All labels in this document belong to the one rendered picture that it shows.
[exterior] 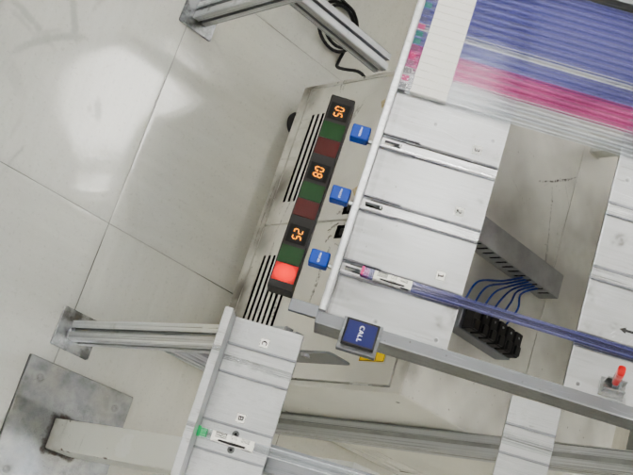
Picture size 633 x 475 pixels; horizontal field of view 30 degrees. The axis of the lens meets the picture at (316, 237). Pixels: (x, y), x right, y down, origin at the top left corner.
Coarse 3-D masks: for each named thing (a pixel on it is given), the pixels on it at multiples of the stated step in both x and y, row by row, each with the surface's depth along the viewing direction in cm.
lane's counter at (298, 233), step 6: (294, 228) 184; (300, 228) 184; (306, 228) 184; (288, 234) 184; (294, 234) 184; (300, 234) 184; (306, 234) 184; (288, 240) 183; (294, 240) 183; (300, 240) 183
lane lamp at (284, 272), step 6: (276, 264) 182; (282, 264) 182; (276, 270) 182; (282, 270) 182; (288, 270) 182; (294, 270) 182; (276, 276) 181; (282, 276) 181; (288, 276) 181; (294, 276) 181; (288, 282) 181
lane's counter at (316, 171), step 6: (312, 162) 188; (312, 168) 187; (318, 168) 187; (324, 168) 187; (330, 168) 188; (312, 174) 187; (318, 174) 187; (324, 174) 187; (318, 180) 187; (324, 180) 187
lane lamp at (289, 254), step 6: (282, 246) 183; (288, 246) 183; (282, 252) 183; (288, 252) 183; (294, 252) 183; (300, 252) 183; (282, 258) 182; (288, 258) 182; (294, 258) 182; (300, 258) 182; (294, 264) 182
